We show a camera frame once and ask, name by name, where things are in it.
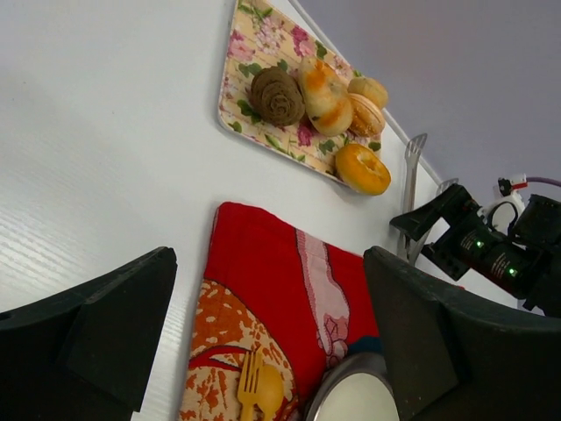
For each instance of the brown chocolate swirl bread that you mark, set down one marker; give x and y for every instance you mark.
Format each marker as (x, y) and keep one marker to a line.
(276, 97)

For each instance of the large orange-glazed bread roll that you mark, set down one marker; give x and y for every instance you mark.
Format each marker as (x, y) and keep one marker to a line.
(327, 101)

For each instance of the red patterned placemat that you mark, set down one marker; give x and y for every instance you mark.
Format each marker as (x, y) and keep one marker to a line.
(271, 287)

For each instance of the sesame sandwich bun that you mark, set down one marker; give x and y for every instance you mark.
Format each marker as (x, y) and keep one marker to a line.
(367, 120)

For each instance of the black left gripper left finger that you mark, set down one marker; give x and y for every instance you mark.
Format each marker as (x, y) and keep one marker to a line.
(86, 353)

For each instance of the floral rectangular tray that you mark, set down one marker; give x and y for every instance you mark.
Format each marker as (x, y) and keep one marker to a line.
(261, 37)

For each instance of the yellow fork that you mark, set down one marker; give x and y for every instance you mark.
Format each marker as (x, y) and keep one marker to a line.
(248, 384)

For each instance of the orange glazed bagel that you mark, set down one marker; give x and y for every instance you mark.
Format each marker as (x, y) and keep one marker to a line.
(362, 170)

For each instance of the silver metal plate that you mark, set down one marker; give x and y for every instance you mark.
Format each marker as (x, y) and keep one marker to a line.
(357, 389)

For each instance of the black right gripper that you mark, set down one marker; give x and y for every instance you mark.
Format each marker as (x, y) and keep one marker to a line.
(525, 262)

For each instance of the small pale round bun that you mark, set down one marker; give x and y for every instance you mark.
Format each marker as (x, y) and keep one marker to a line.
(371, 89)

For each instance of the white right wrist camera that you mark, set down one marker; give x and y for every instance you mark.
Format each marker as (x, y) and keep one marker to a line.
(503, 212)

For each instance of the yellow spoon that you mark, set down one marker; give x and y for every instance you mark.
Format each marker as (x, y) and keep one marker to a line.
(270, 392)

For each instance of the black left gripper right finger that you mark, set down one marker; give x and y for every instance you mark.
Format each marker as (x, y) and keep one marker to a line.
(453, 355)

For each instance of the silver metal tongs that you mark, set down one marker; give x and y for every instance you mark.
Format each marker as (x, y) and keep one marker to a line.
(412, 155)

